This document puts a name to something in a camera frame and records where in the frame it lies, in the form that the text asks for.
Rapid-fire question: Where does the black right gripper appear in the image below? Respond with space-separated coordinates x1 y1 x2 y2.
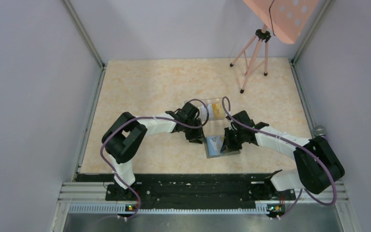
220 127 245 153

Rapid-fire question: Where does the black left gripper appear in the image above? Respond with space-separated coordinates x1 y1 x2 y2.
183 117 207 145

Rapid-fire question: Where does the white credit card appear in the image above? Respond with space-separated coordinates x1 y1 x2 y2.
200 104 213 120
207 136 224 157

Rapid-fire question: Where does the grey card holder wallet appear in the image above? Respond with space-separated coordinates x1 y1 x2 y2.
204 136 241 159

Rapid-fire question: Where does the clear plastic card box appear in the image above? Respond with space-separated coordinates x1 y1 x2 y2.
184 98 227 122

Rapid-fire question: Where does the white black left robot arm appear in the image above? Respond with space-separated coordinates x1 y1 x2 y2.
100 102 205 200

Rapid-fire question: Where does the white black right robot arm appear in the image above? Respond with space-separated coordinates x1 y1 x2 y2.
221 110 345 199

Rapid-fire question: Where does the yellow card stack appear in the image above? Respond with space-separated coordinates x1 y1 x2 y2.
212 103 224 119

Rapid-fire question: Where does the purple glitter bottle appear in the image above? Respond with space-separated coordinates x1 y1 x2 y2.
313 126 327 139

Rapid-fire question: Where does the pink tripod stand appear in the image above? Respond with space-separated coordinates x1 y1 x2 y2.
229 24 271 94

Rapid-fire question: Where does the pink perforated panel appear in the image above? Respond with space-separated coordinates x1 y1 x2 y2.
244 0 318 44

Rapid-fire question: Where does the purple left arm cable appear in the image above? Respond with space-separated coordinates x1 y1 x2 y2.
100 98 210 220

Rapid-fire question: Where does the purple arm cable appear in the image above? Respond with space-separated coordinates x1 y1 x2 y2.
100 98 210 220
221 96 337 218

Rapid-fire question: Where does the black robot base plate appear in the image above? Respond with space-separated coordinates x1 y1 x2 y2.
76 174 296 211

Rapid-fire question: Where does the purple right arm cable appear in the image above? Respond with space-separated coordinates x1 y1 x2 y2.
221 96 337 218

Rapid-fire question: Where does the aluminium frame rail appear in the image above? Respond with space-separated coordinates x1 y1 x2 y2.
58 182 349 215

